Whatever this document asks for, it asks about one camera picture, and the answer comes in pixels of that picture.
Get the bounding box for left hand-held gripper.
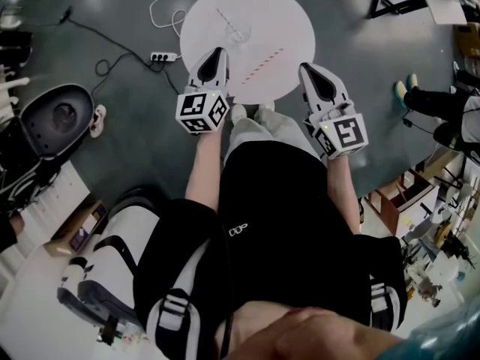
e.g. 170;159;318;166
175;46;231;137

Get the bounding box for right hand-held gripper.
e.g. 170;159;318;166
298;62;368;161

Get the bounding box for person's left forearm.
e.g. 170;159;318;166
184;127;225;215

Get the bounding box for person's right forearm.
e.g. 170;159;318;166
325;155;363;236

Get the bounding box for red striped straw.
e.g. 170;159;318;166
241;46;286;85

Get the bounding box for person's left white shoe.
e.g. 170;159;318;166
229;103;249;127

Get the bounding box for white power strip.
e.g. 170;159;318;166
150;51;179;64

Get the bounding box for person's grey trousers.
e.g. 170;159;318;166
223;106;323;164

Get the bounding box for person's black shirt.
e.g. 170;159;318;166
133;140;410;352

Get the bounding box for brown cardboard box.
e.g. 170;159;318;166
369;169;440;238

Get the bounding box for white board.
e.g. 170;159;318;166
425;0;468;26

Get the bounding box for yellow cardboard box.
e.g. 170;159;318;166
454;23;480;59

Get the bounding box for dark grey shell chair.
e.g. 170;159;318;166
18;83;95;161

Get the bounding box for white black backpack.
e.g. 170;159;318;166
55;187;166;337

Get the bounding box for cardboard box purple contents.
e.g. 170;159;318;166
43;199;109;257

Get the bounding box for white cable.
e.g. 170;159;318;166
148;0;188;58

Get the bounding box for black cable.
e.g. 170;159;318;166
58;7;182;95

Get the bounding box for white backpack strap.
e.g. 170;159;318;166
369;275;408;332
145;289;202;352

